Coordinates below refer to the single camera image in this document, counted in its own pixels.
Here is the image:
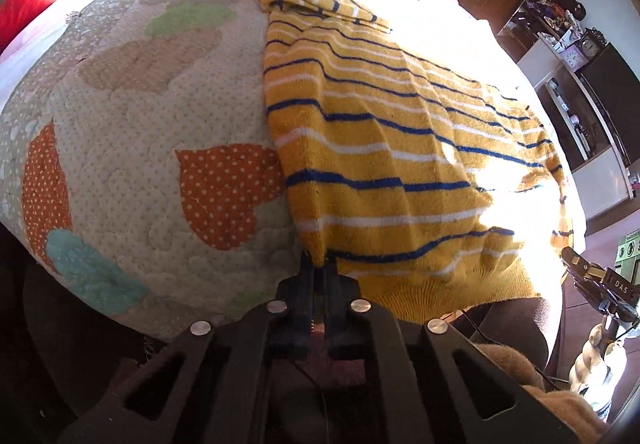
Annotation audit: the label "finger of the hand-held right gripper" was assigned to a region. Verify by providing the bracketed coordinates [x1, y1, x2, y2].
[560, 246, 606, 286]

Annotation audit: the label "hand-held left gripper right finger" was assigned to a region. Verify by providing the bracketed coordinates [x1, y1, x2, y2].
[320, 265, 582, 444]

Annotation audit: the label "black television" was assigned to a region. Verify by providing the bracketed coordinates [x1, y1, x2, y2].
[580, 43, 640, 167]

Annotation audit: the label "white shelf unit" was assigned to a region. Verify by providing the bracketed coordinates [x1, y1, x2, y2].
[517, 38, 637, 221]

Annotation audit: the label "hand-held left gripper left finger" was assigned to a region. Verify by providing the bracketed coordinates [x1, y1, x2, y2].
[57, 253, 318, 444]

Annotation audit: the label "green printed box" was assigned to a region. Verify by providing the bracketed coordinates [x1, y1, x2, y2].
[612, 231, 640, 286]

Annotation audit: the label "person's right hand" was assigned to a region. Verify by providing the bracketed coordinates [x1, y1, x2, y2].
[569, 323, 628, 395]

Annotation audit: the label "dark pants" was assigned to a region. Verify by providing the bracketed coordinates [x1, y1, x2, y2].
[440, 297, 557, 377]

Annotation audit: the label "yellow striped sweater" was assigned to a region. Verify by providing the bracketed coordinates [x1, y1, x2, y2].
[250, 0, 575, 325]

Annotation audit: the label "brown fleece clothing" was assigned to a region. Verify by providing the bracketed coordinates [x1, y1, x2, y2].
[470, 341, 610, 431]

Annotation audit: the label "round table clock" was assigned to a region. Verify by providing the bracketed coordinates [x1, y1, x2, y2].
[577, 28, 609, 61]

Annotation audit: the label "quilted heart print blanket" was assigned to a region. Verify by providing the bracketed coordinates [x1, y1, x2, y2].
[0, 0, 587, 342]

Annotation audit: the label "pink square clock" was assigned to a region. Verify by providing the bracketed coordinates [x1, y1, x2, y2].
[560, 48, 587, 73]

